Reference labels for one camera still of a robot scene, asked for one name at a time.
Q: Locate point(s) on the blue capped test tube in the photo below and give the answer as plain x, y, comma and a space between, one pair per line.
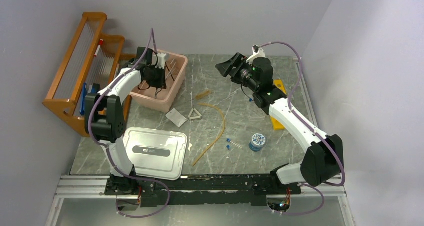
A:
230, 154
234, 143

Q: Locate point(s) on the wooden drying rack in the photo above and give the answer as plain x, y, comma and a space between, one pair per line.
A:
79, 66

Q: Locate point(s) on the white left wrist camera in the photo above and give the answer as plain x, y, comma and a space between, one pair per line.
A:
162, 58

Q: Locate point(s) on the pink plastic bin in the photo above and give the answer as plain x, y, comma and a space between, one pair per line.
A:
162, 99

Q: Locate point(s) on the white metal tray lid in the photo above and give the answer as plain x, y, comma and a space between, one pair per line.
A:
156, 153

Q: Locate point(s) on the tan bristle test tube brush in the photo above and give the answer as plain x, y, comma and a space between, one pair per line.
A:
201, 95

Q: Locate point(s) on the blue patterned round tin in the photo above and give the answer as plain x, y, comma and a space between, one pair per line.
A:
257, 142

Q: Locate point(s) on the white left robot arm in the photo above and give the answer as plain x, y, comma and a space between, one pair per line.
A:
104, 120

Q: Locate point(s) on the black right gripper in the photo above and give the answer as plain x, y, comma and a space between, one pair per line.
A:
238, 61

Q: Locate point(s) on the small white plastic bag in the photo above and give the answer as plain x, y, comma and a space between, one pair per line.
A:
176, 117

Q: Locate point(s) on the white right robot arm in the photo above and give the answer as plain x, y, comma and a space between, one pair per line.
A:
323, 153

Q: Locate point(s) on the blue stapler tool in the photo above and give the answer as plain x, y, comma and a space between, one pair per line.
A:
86, 89

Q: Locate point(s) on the aluminium frame rail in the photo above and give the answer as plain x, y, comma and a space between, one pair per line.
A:
92, 187

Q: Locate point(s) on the red and white marker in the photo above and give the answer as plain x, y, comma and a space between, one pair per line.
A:
99, 45

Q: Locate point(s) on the white clay pipe triangle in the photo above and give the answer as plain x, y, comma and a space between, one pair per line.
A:
194, 114

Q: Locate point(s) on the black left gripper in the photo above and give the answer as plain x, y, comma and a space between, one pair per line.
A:
162, 83

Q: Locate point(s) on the metal crucible tongs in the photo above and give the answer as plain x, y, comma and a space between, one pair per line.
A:
169, 69

